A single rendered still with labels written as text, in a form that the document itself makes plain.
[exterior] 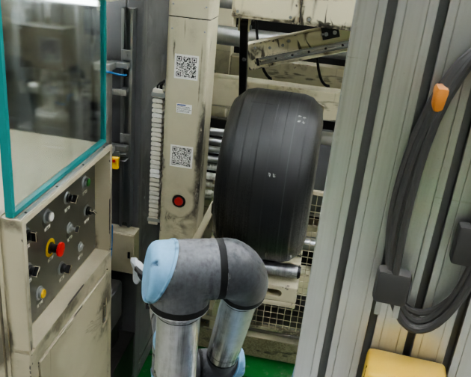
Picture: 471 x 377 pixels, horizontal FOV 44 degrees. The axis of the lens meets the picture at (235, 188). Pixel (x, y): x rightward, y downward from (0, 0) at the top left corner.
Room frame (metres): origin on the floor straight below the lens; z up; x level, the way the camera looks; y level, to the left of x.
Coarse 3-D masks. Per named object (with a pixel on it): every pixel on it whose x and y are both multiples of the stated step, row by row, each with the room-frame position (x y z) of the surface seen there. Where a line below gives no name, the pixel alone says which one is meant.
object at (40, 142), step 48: (0, 0) 1.13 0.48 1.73; (48, 0) 1.34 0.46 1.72; (96, 0) 1.62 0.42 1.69; (0, 48) 1.12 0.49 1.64; (48, 48) 1.33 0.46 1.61; (96, 48) 1.61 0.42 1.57; (0, 96) 1.13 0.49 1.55; (48, 96) 1.32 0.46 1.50; (96, 96) 1.61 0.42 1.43; (0, 144) 1.13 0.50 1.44; (48, 144) 1.31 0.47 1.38; (96, 144) 1.61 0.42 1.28
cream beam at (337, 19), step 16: (240, 0) 1.99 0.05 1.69; (256, 0) 1.98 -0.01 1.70; (272, 0) 1.97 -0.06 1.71; (288, 0) 1.96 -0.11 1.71; (304, 0) 1.96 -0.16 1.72; (320, 0) 1.95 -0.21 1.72; (336, 0) 1.94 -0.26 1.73; (352, 0) 1.94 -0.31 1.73; (240, 16) 1.99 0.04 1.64; (256, 16) 1.98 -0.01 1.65; (272, 16) 1.97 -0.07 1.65; (288, 16) 1.96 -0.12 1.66; (304, 16) 1.96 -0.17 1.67; (320, 16) 1.95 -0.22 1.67; (336, 16) 1.94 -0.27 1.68; (352, 16) 1.94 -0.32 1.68
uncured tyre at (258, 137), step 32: (256, 96) 1.74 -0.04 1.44; (288, 96) 1.76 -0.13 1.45; (224, 128) 1.66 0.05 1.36; (256, 128) 1.61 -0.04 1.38; (288, 128) 1.61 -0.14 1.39; (320, 128) 1.67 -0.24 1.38; (224, 160) 1.57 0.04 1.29; (256, 160) 1.55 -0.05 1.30; (288, 160) 1.54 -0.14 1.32; (224, 192) 1.53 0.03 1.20; (256, 192) 1.52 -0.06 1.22; (288, 192) 1.51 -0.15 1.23; (224, 224) 1.54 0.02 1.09; (256, 224) 1.51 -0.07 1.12; (288, 224) 1.50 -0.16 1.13; (288, 256) 1.57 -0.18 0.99
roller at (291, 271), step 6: (270, 264) 1.63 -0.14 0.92; (276, 264) 1.63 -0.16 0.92; (282, 264) 1.63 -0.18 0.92; (288, 264) 1.63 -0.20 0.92; (270, 270) 1.62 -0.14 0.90; (276, 270) 1.62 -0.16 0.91; (282, 270) 1.62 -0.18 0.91; (288, 270) 1.62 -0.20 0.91; (294, 270) 1.61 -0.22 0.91; (300, 270) 1.62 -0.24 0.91; (282, 276) 1.62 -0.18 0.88; (288, 276) 1.61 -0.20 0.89; (294, 276) 1.61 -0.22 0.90
